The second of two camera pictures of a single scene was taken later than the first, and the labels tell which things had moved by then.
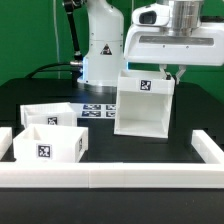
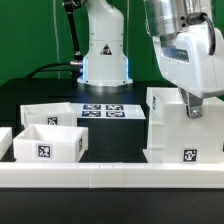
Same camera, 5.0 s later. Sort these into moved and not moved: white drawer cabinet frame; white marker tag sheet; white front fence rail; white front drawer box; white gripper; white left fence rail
Moved: white gripper; white drawer cabinet frame
Not moved: white marker tag sheet; white front drawer box; white front fence rail; white left fence rail
